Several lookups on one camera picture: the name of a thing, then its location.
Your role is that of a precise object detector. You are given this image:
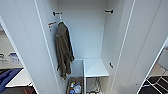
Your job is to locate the grey and white wall label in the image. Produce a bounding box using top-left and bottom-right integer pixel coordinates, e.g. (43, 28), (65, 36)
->
(0, 53), (8, 65)

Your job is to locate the olive jacket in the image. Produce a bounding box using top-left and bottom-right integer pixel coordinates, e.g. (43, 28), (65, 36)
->
(54, 21), (76, 81)

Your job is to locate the orange and white warning sticker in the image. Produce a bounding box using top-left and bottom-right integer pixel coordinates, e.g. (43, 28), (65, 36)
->
(46, 21), (58, 32)

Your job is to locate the white wardrobe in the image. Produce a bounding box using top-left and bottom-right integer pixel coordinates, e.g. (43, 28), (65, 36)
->
(33, 0), (138, 94)

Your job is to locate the white and blue bottle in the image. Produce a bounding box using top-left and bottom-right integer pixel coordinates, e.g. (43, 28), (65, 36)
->
(73, 83), (83, 94)

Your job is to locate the white hanger under olive jacket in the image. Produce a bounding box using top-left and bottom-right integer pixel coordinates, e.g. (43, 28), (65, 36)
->
(57, 14), (65, 26)

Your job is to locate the black wardrobe hook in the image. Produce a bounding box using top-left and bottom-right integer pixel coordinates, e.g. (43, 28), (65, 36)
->
(104, 8), (115, 15)
(52, 11), (64, 18)

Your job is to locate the blue cloth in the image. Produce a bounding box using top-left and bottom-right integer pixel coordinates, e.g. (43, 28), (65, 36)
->
(0, 68), (23, 93)

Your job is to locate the yellowish packet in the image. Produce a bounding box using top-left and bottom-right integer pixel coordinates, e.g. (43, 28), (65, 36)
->
(69, 81), (77, 89)

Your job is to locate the blue and white wall label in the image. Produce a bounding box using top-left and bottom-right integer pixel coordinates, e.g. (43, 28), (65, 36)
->
(8, 52), (22, 64)

